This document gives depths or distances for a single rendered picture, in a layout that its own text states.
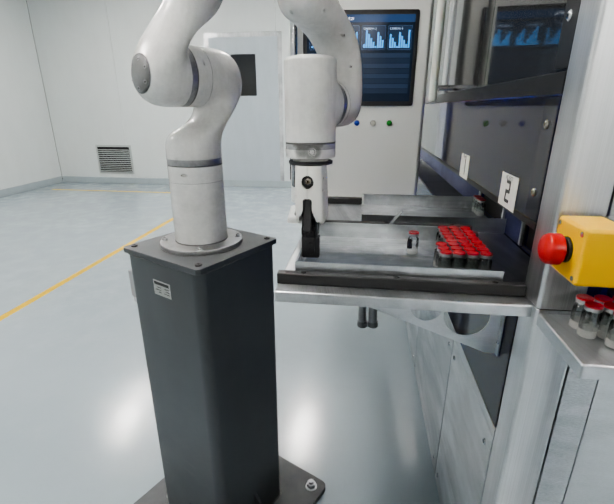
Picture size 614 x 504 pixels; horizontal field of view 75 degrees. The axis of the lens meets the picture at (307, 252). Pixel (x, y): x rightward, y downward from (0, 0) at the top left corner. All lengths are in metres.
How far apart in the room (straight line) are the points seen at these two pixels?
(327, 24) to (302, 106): 0.13
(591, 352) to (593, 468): 0.33
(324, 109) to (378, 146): 0.95
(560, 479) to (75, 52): 7.39
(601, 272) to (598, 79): 0.23
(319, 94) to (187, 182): 0.37
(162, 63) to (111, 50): 6.37
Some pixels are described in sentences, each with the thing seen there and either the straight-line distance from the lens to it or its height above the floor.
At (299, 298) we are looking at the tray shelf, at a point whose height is 0.87.
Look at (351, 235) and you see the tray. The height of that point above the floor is 0.89.
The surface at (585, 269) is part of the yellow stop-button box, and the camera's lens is 0.58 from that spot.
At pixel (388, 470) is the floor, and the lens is 1.59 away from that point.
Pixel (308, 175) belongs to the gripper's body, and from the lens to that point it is 0.66.
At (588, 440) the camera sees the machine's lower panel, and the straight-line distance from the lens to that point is 0.87.
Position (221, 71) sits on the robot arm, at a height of 1.23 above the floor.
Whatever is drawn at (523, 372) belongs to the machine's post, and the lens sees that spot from 0.75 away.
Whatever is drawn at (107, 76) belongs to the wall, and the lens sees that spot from 7.26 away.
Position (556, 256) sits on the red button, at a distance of 0.58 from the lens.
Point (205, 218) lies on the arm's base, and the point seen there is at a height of 0.93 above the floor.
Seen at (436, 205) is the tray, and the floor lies 0.89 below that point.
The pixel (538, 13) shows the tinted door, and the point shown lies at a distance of 0.85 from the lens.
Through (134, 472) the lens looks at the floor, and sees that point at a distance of 1.66.
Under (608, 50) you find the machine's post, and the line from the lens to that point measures 0.64.
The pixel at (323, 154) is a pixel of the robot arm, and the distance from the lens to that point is 0.67.
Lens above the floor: 1.16
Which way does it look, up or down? 20 degrees down
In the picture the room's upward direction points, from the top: straight up
